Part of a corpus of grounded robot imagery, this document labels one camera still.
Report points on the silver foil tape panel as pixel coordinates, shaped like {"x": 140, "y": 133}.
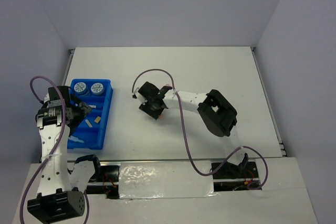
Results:
{"x": 160, "y": 180}

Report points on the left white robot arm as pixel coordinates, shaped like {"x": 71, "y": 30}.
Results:
{"x": 61, "y": 192}

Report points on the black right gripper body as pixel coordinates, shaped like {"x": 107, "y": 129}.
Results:
{"x": 150, "y": 109}

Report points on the grey rectangular eraser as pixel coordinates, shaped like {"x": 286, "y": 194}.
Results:
{"x": 88, "y": 123}

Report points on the blue plastic divided tray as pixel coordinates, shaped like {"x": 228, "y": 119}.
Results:
{"x": 93, "y": 137}

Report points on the tan small eraser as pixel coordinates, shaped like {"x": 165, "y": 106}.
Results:
{"x": 98, "y": 119}

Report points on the blue correction tape case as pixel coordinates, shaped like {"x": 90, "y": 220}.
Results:
{"x": 75, "y": 139}

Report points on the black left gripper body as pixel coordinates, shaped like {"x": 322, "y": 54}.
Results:
{"x": 79, "y": 112}

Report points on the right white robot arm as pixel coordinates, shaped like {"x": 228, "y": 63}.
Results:
{"x": 218, "y": 115}

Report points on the blue paint jar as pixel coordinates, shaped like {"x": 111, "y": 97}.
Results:
{"x": 97, "y": 89}
{"x": 81, "y": 88}

